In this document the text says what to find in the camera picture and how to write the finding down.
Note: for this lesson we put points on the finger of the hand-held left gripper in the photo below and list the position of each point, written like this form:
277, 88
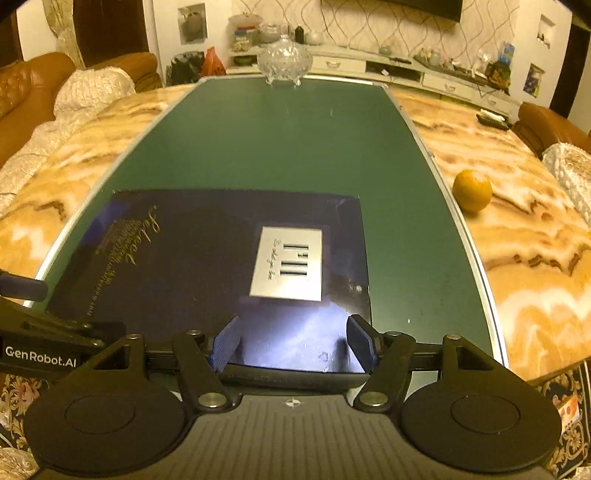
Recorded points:
23, 287

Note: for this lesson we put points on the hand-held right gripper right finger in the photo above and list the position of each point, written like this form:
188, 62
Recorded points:
361, 341

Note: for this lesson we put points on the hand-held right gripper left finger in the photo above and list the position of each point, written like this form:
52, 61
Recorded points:
226, 344

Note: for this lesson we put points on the dark blue box lid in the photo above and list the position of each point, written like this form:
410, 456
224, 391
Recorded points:
184, 254

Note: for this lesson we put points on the marble desktop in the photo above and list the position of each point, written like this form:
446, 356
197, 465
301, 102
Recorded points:
531, 267

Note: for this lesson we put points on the orange fruit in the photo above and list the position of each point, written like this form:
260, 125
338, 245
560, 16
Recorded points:
472, 191

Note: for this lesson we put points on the brown leather sofa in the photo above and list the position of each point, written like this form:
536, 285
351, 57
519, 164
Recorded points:
27, 83

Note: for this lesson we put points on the white lace sofa cover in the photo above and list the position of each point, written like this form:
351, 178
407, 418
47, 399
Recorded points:
92, 92

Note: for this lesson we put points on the green board with metal edge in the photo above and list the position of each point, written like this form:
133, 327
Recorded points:
277, 138

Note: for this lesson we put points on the patterned floral carpet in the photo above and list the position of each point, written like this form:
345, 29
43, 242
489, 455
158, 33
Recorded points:
572, 415

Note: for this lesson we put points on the gold curtain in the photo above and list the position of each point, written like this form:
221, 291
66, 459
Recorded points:
62, 32

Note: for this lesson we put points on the black remote control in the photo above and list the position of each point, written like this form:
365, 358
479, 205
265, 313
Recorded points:
493, 119

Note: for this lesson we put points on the dark wooden door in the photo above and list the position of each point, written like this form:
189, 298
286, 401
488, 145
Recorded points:
111, 32

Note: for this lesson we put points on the black plastic bag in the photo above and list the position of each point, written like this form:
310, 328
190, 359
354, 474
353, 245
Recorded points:
183, 69

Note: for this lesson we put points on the white television cabinet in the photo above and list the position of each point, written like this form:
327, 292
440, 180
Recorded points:
443, 83

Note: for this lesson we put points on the white lace armchair cover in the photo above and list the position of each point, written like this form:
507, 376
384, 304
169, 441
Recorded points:
572, 170

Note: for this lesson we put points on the brown leather armchair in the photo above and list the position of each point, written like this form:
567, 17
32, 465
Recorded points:
540, 124

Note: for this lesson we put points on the orange plastic bag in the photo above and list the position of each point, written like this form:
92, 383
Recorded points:
213, 62

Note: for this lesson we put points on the glass candy jar with lid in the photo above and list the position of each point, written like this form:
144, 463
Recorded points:
284, 60

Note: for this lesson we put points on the white teapot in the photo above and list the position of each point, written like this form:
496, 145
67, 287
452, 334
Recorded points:
314, 37

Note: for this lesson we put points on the blue snack bag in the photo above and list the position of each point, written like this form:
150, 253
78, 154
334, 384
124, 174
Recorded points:
508, 51

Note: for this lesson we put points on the wall niche with vase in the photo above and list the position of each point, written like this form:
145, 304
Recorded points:
192, 24

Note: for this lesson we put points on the blue wall poster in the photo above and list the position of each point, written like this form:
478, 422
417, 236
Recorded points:
533, 80

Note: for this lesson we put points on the wall television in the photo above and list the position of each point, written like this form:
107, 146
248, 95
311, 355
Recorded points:
415, 7

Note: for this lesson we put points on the small wall niche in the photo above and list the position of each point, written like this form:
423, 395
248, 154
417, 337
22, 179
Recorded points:
547, 31

